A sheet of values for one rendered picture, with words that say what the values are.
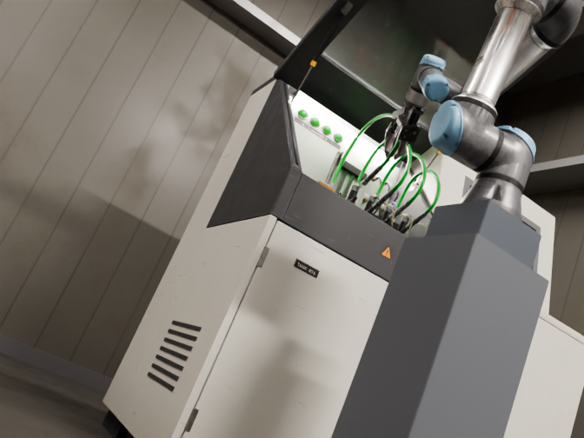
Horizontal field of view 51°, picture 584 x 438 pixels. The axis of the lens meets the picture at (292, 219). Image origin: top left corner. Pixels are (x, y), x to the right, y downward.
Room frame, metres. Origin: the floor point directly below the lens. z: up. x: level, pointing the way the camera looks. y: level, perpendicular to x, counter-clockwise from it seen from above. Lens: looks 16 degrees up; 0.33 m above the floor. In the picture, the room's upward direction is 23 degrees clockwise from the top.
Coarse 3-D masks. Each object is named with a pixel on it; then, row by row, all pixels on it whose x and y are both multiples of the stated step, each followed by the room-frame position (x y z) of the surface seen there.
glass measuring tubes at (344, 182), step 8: (336, 168) 2.27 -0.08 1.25; (344, 168) 2.28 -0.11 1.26; (352, 168) 2.28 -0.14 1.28; (344, 176) 2.28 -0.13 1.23; (352, 176) 2.30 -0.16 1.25; (328, 184) 2.29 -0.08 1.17; (336, 184) 2.30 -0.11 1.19; (344, 184) 2.31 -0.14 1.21; (352, 184) 2.32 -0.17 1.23; (336, 192) 2.28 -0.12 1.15; (344, 192) 2.30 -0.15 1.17
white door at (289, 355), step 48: (288, 240) 1.69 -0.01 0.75; (288, 288) 1.71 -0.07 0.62; (336, 288) 1.77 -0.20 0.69; (384, 288) 1.83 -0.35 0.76; (240, 336) 1.68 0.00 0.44; (288, 336) 1.73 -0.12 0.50; (336, 336) 1.79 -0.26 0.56; (240, 384) 1.71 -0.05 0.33; (288, 384) 1.76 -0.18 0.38; (336, 384) 1.81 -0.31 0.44; (192, 432) 1.68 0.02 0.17; (240, 432) 1.73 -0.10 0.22; (288, 432) 1.78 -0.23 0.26
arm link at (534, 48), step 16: (576, 0) 1.21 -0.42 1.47; (560, 16) 1.24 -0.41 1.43; (576, 16) 1.24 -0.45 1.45; (528, 32) 1.35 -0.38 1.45; (544, 32) 1.30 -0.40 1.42; (560, 32) 1.28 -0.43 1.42; (528, 48) 1.36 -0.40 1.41; (544, 48) 1.35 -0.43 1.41; (528, 64) 1.41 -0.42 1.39; (512, 80) 1.47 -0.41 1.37
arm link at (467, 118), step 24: (504, 0) 1.23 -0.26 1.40; (528, 0) 1.19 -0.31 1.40; (552, 0) 1.21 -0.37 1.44; (504, 24) 1.23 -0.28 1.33; (528, 24) 1.23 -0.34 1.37; (504, 48) 1.23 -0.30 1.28; (480, 72) 1.25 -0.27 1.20; (504, 72) 1.25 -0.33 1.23; (456, 96) 1.27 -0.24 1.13; (480, 96) 1.25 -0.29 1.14; (432, 120) 1.33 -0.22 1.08; (456, 120) 1.24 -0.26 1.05; (480, 120) 1.25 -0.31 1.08; (432, 144) 1.32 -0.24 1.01; (456, 144) 1.27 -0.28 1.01; (480, 144) 1.26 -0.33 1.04
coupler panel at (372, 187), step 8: (376, 176) 2.37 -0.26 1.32; (392, 176) 2.39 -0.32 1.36; (368, 184) 2.36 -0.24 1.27; (376, 184) 2.37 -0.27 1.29; (384, 184) 2.35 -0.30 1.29; (392, 184) 2.40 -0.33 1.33; (368, 192) 2.37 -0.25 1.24; (376, 192) 2.38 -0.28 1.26; (384, 192) 2.39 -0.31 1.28; (360, 200) 2.36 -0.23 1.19; (384, 208) 2.38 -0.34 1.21
